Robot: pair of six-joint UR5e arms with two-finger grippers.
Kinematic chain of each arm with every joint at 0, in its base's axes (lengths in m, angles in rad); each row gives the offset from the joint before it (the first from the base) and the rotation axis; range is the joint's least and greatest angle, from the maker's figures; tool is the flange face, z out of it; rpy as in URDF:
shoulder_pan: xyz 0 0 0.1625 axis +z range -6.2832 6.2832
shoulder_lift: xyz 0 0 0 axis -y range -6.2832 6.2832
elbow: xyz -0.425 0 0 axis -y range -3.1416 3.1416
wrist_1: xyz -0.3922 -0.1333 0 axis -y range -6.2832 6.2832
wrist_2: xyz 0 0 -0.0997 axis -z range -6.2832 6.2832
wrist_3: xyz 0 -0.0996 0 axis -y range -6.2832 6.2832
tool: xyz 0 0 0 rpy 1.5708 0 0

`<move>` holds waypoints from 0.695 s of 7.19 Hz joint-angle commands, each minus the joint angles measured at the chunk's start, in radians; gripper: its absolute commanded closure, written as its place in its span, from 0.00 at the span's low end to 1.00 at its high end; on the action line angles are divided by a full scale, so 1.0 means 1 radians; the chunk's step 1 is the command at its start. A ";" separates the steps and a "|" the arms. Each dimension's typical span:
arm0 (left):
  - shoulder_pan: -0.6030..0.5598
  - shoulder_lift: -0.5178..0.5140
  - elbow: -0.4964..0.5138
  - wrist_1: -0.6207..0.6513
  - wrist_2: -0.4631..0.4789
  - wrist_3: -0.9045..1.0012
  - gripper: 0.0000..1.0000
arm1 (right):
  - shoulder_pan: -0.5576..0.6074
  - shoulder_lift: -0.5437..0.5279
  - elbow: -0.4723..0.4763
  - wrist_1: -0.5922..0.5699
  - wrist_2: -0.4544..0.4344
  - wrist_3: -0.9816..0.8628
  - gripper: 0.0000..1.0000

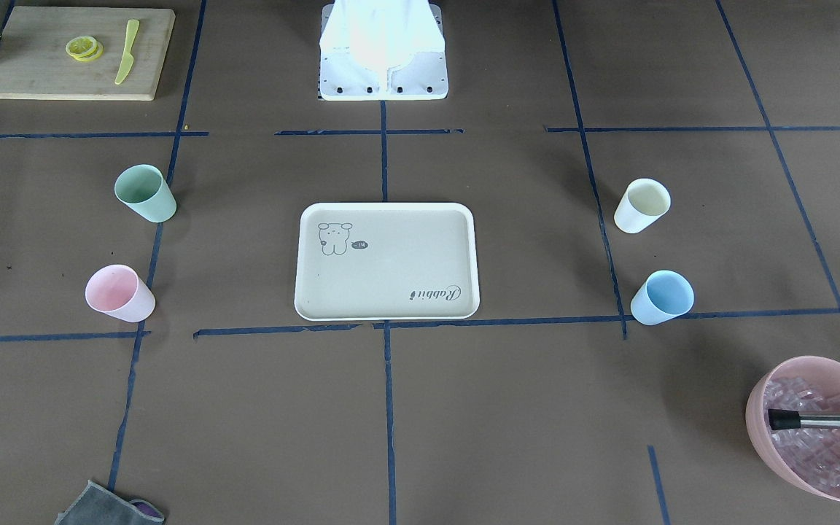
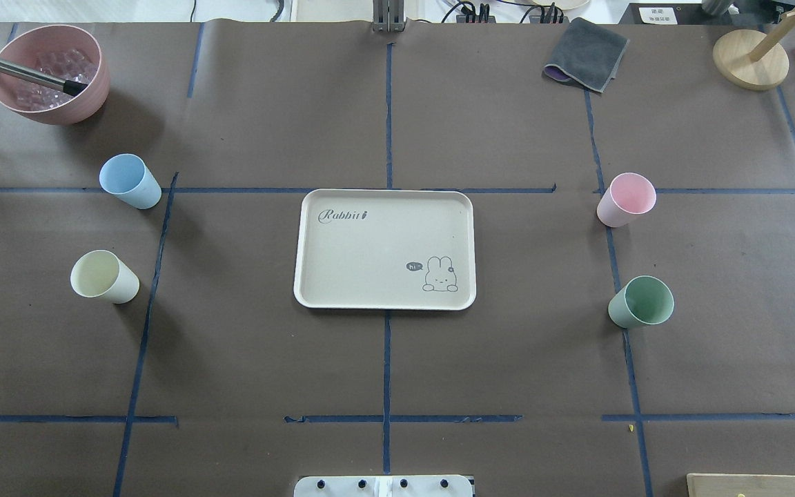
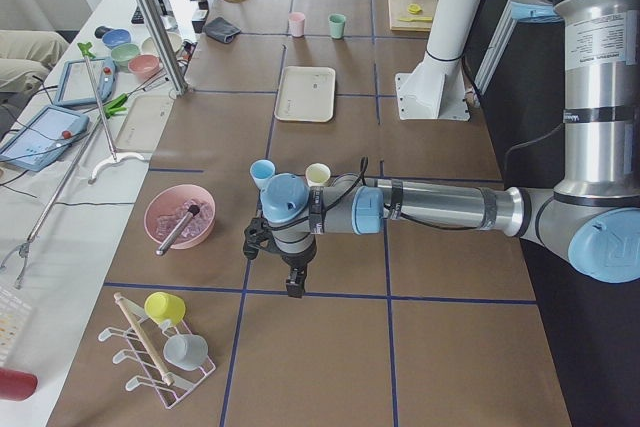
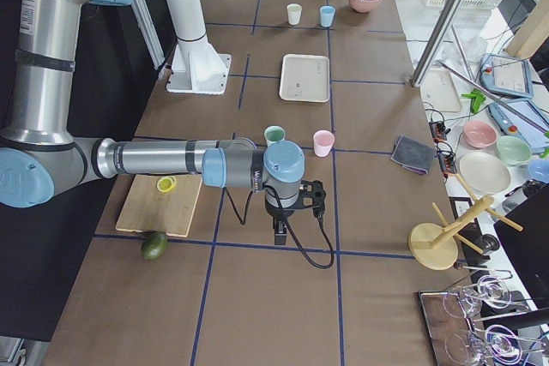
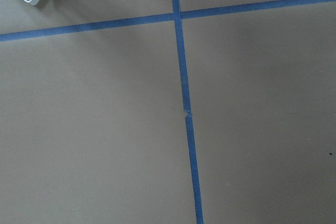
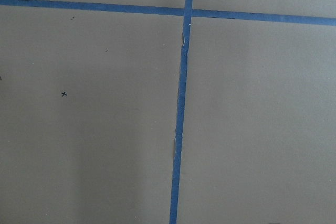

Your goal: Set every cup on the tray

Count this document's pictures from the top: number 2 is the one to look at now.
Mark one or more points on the pink bowl with ice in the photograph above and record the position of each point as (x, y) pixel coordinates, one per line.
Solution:
(76, 79)

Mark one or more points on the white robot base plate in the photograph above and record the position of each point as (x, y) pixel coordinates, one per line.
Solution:
(386, 485)

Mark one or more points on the cream rabbit tray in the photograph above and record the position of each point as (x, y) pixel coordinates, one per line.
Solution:
(386, 249)

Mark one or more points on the wooden mug tree stand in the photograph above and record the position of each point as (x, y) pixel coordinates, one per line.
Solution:
(752, 59)

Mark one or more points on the blue cup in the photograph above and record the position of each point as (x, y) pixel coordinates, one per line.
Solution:
(127, 178)

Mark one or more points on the wooden cutting board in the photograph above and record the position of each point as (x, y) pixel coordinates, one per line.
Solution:
(725, 484)

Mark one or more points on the pink cup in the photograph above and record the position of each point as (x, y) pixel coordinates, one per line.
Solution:
(629, 196)

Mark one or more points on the cream yellow cup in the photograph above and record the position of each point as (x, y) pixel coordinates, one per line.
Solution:
(102, 275)

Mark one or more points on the metal scoop handle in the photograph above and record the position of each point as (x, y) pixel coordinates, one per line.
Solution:
(11, 69)

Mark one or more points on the grey folded cloth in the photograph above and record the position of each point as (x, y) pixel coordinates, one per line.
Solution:
(586, 56)

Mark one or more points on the green cup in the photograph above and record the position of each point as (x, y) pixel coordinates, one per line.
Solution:
(644, 301)

